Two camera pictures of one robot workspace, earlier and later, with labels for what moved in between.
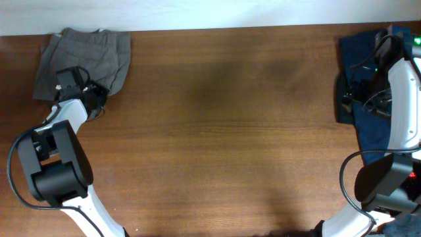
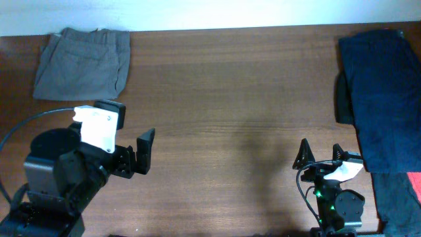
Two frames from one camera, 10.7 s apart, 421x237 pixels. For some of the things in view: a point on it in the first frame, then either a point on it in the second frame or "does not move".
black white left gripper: (102, 91) to (143, 151)
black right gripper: (358, 88) to (318, 172)
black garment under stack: (344, 101) does not move
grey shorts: (105, 54) does not move
